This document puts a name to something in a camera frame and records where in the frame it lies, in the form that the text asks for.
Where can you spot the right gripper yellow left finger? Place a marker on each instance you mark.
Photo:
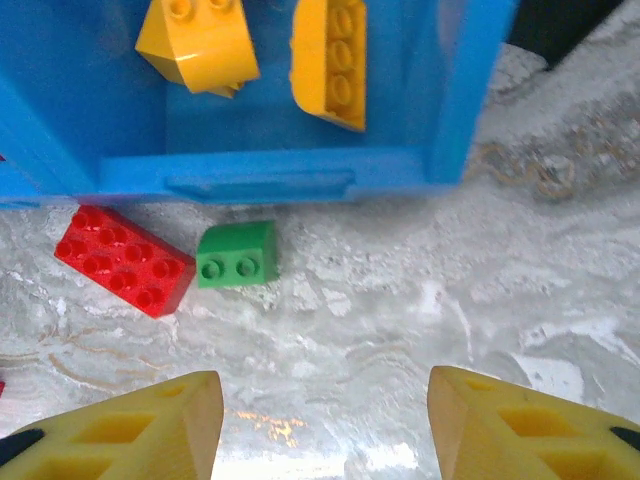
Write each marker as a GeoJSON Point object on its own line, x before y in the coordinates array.
{"type": "Point", "coordinates": [125, 445]}

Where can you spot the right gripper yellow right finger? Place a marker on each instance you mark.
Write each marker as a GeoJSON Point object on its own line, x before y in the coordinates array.
{"type": "Point", "coordinates": [525, 440]}

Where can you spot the green sloped lego brick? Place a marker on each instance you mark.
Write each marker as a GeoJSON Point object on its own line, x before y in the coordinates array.
{"type": "Point", "coordinates": [237, 252]}

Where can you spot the long yellow lego brick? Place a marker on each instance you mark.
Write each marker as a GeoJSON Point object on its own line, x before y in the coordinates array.
{"type": "Point", "coordinates": [330, 65]}

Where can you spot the long red lego brick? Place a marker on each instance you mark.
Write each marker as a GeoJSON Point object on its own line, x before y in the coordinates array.
{"type": "Point", "coordinates": [125, 260]}

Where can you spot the blue plastic bin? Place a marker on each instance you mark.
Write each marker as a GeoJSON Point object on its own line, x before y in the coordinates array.
{"type": "Point", "coordinates": [20, 192]}
{"type": "Point", "coordinates": [260, 175]}

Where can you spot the black flat bar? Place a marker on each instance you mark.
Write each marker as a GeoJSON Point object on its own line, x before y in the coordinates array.
{"type": "Point", "coordinates": [555, 27]}

